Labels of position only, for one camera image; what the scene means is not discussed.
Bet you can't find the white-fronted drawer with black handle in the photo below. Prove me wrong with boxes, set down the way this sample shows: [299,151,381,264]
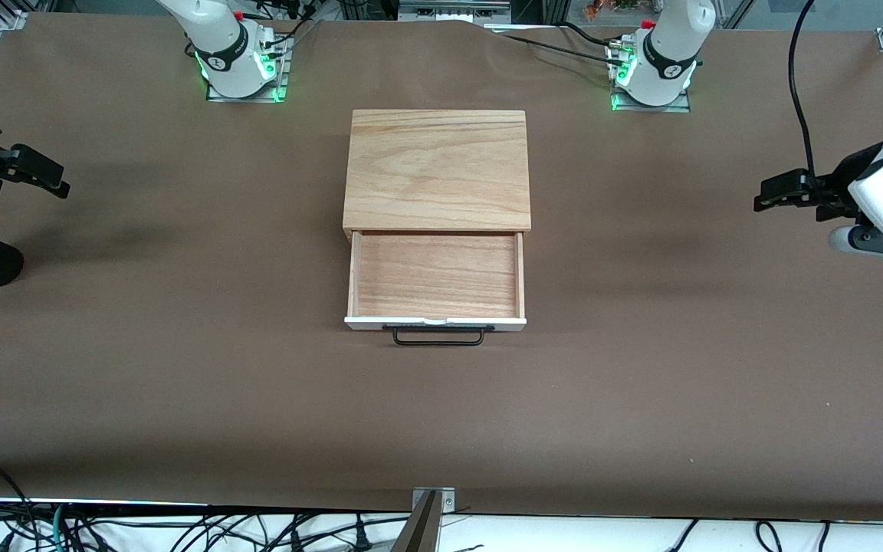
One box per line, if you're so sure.
[344,229,527,347]

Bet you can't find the wooden drawer cabinet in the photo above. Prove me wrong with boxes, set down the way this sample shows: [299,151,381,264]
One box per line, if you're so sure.
[342,109,533,235]

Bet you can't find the metal equipment box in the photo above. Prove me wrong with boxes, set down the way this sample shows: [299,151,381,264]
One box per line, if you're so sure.
[397,0,512,25]

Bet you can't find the brown paper table cover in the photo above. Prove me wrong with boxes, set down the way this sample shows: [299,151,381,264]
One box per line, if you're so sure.
[0,11,883,524]

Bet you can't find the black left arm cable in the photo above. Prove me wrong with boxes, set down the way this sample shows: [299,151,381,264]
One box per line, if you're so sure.
[787,0,827,179]

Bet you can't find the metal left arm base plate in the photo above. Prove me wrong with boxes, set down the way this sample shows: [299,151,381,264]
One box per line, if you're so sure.
[609,38,693,114]

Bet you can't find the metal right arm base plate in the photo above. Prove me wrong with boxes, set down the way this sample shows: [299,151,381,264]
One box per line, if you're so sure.
[205,31,290,104]

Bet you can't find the long black base cable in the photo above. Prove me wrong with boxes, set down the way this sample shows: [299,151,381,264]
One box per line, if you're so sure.
[487,29,628,70]

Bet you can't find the short black base cable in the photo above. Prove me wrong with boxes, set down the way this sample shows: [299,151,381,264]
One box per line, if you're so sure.
[267,2,321,51]

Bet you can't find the metal table edge bracket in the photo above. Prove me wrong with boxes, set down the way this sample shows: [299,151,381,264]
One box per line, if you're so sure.
[412,486,457,513]

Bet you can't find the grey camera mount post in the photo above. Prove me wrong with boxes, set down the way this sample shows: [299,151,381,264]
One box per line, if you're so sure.
[389,491,443,552]

